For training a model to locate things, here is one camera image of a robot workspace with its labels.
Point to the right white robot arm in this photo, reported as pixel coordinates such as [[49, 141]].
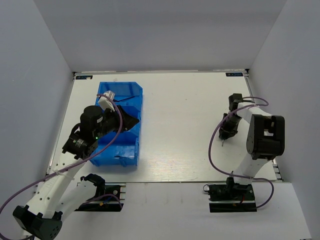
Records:
[[265, 139]]

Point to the brown hex key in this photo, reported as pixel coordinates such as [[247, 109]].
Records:
[[124, 99]]

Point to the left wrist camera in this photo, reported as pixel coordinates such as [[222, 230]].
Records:
[[105, 101]]

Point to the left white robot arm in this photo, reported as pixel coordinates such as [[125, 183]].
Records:
[[43, 215]]

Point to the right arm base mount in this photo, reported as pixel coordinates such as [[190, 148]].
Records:
[[230, 197]]

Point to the table logo sticker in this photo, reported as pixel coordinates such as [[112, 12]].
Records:
[[234, 74], [83, 77]]

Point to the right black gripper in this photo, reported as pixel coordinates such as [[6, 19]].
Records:
[[224, 126]]

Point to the left table logo sticker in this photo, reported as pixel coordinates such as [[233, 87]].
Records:
[[83, 77]]

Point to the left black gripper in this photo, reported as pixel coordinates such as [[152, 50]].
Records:
[[129, 120]]

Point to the right table logo sticker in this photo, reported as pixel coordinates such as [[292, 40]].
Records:
[[234, 74]]

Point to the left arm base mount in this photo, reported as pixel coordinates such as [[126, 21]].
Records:
[[110, 198]]

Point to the green orange stubby screwdriver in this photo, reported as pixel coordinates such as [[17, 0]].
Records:
[[120, 157]]

